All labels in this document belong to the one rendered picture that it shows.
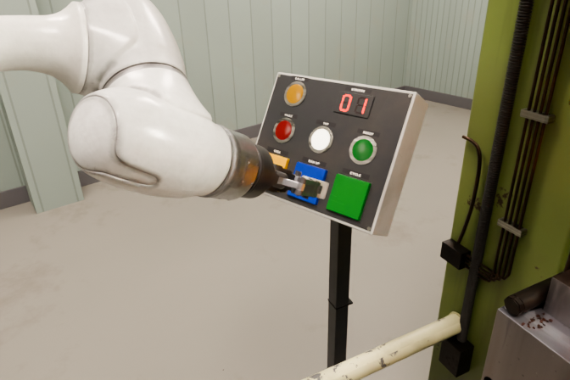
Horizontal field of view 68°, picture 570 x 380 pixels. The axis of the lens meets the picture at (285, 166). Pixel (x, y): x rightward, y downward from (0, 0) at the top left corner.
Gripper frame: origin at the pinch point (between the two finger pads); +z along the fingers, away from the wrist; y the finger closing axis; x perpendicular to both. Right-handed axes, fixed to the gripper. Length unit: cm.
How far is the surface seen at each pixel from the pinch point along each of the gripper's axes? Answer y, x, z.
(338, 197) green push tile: -1.7, -0.7, 12.5
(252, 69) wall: -231, 76, 217
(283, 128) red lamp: -19.8, 9.9, 12.9
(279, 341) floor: -51, -69, 94
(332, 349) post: -9, -43, 51
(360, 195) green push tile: 2.9, 1.0, 12.5
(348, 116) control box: -5.3, 15.4, 13.3
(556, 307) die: 37.0, -6.2, 16.9
